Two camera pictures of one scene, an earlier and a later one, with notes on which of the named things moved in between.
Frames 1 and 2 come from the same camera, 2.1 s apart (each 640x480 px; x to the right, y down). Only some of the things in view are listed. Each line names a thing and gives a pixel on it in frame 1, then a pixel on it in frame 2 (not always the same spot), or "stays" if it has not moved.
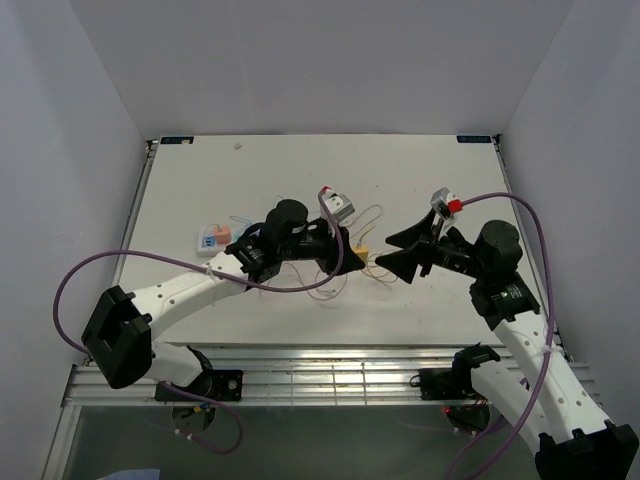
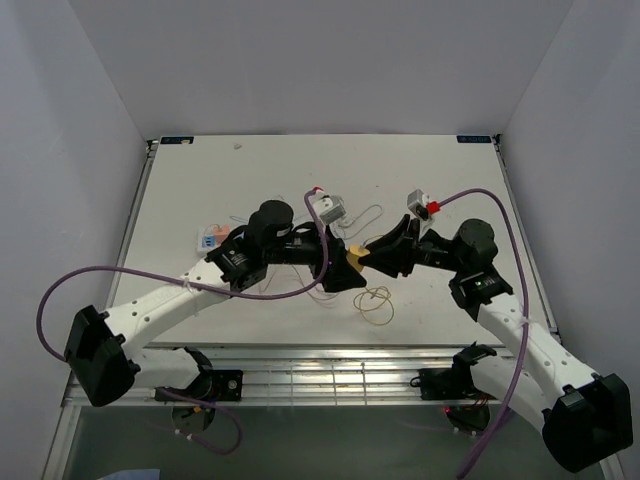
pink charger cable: (310, 292) → (221, 232)
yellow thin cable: (362, 237) → (375, 305)
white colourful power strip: (206, 245) stays
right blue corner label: (474, 139) stays
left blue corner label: (177, 140) stays
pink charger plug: (223, 237) stays
